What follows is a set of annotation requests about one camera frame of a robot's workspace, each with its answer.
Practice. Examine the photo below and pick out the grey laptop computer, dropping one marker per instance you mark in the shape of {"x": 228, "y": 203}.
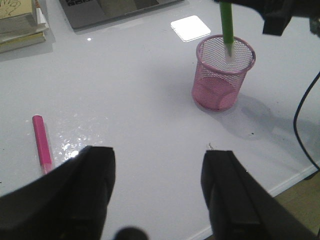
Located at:
{"x": 86, "y": 13}

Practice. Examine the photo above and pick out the pink marker pen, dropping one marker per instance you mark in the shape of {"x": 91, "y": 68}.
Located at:
{"x": 43, "y": 150}

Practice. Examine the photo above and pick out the bottom cream book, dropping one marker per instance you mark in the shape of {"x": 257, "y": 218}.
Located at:
{"x": 22, "y": 42}

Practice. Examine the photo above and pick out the cream book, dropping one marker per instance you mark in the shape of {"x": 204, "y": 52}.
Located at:
{"x": 41, "y": 21}
{"x": 22, "y": 42}

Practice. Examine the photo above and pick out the middle cream book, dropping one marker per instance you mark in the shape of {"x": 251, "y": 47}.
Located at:
{"x": 41, "y": 21}

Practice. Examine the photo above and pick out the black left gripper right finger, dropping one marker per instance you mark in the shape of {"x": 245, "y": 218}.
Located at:
{"x": 240, "y": 208}

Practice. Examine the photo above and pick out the pink mesh pen holder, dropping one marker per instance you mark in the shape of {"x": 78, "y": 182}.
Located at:
{"x": 218, "y": 77}

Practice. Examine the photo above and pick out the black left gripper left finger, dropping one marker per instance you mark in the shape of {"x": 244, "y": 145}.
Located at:
{"x": 68, "y": 203}

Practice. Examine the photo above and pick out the top yellow book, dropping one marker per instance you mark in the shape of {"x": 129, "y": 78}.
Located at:
{"x": 16, "y": 7}

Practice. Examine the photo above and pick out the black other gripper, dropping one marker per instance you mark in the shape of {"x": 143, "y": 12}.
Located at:
{"x": 278, "y": 13}

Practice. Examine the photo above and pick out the green marker pen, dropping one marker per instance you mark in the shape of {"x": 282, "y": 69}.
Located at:
{"x": 227, "y": 30}

